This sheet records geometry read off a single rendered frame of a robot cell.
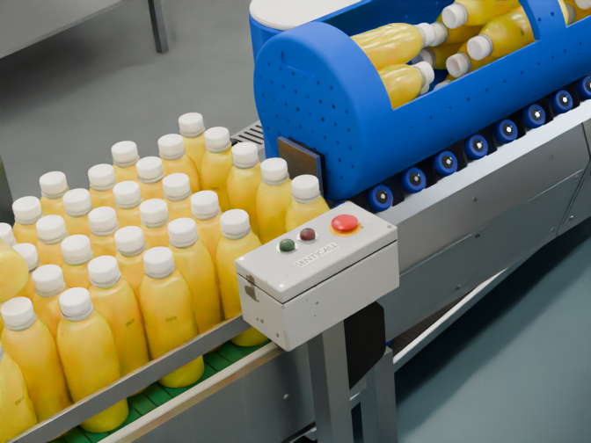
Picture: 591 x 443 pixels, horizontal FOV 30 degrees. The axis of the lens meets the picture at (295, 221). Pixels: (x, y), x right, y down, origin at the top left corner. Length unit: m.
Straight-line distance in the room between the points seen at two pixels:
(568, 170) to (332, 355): 0.74
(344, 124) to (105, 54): 3.29
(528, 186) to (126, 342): 0.85
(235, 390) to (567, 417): 1.38
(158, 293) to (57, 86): 3.27
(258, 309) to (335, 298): 0.10
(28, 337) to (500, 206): 0.92
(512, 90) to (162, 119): 2.53
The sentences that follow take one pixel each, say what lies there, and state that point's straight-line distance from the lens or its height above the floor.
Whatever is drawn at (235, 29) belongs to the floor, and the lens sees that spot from 4.97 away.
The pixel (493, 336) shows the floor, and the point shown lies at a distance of 3.03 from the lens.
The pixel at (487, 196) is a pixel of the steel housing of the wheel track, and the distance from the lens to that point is 1.96.
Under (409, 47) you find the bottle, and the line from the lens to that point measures 1.83.
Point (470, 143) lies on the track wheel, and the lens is 1.92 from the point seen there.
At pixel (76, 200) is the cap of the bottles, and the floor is 1.10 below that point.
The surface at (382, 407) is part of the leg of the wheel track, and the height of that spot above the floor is 0.51.
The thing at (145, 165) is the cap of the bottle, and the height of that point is 1.10.
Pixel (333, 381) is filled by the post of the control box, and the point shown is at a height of 0.88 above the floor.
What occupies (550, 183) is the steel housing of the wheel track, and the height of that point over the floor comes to 0.83.
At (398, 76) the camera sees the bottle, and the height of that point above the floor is 1.14.
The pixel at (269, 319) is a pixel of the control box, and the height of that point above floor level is 1.04.
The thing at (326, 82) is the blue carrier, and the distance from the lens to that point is 1.68.
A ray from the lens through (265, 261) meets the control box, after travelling 1.43.
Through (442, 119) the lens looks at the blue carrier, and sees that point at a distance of 1.78.
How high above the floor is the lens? 1.91
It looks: 33 degrees down
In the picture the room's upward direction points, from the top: 6 degrees counter-clockwise
